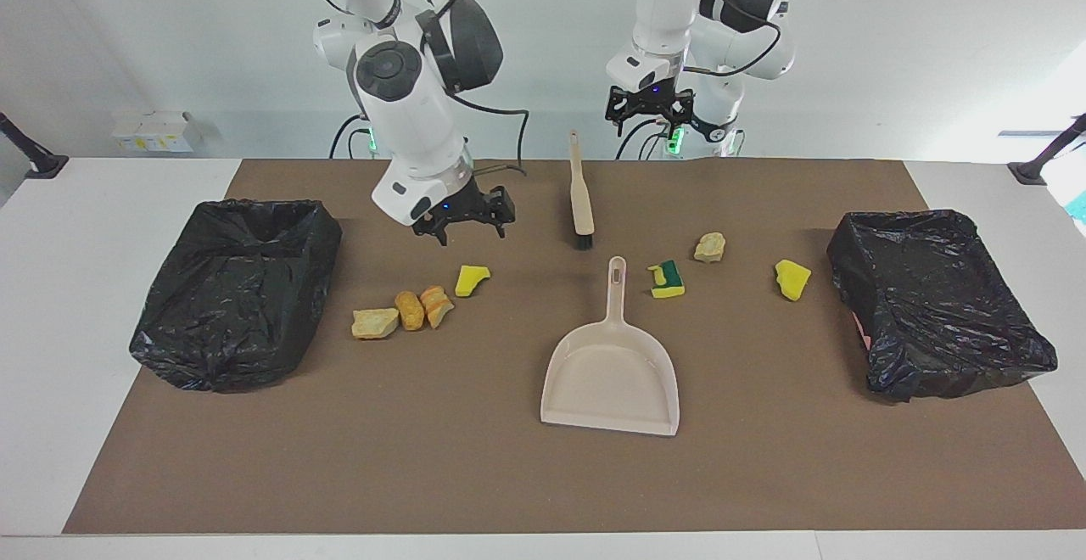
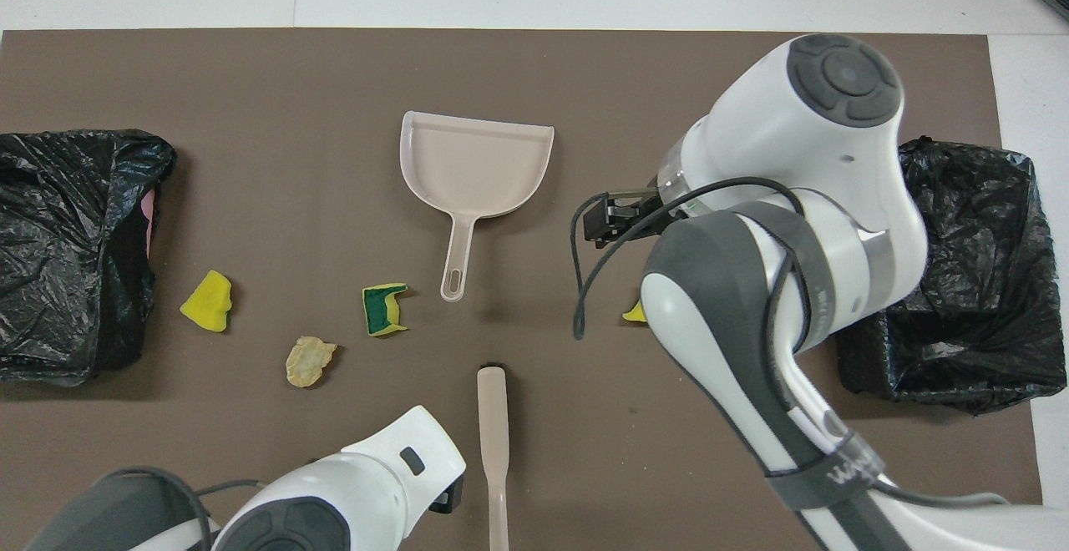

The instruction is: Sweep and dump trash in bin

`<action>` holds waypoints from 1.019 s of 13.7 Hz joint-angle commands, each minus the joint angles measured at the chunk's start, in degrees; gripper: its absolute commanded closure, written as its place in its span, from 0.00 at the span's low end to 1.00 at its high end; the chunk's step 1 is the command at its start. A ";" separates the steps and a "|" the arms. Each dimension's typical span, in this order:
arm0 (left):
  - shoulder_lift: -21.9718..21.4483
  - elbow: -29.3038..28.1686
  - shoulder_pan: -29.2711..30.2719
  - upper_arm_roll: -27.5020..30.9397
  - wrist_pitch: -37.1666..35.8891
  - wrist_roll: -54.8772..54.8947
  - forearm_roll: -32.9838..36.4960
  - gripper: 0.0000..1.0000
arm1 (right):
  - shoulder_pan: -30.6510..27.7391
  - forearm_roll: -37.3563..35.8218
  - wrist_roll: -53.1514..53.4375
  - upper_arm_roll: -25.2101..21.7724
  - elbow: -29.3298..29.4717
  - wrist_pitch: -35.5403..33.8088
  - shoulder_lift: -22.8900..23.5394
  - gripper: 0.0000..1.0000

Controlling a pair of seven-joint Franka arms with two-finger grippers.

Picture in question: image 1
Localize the small yellow sponge wedge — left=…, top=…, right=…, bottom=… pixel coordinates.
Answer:
left=454, top=265, right=492, bottom=299

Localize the orange striped bread piece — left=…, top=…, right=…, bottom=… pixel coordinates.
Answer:
left=419, top=285, right=456, bottom=330

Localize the brown oval bread roll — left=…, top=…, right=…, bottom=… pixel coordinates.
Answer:
left=395, top=290, right=425, bottom=332

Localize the beige brush with black bristles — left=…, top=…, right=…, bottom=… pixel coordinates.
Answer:
left=568, top=130, right=596, bottom=252

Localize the beige bread chunk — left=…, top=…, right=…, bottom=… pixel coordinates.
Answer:
left=351, top=307, right=400, bottom=341

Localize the yellow and green sponge piece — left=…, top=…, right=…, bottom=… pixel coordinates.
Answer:
left=647, top=260, right=686, bottom=300

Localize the yellow sponge chunk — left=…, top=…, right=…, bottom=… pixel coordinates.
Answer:
left=774, top=259, right=813, bottom=302

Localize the beige plastic dustpan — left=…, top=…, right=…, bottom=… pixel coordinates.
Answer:
left=540, top=256, right=681, bottom=438

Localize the black trash bag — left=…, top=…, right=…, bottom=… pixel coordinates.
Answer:
left=826, top=209, right=1060, bottom=404
left=129, top=198, right=344, bottom=394

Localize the brown paper table mat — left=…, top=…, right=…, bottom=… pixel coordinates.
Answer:
left=62, top=159, right=1086, bottom=535

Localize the white cardboard box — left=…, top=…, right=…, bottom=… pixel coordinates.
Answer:
left=110, top=110, right=204, bottom=154

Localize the black base power cable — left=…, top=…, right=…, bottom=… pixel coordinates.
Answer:
left=329, top=113, right=374, bottom=160
left=615, top=115, right=673, bottom=160

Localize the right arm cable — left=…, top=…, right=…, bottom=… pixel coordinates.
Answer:
left=284, top=0, right=531, bottom=179

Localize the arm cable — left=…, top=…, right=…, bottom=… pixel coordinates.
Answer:
left=284, top=0, right=531, bottom=179
left=679, top=0, right=803, bottom=77

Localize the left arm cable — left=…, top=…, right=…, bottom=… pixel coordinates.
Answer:
left=679, top=0, right=803, bottom=77

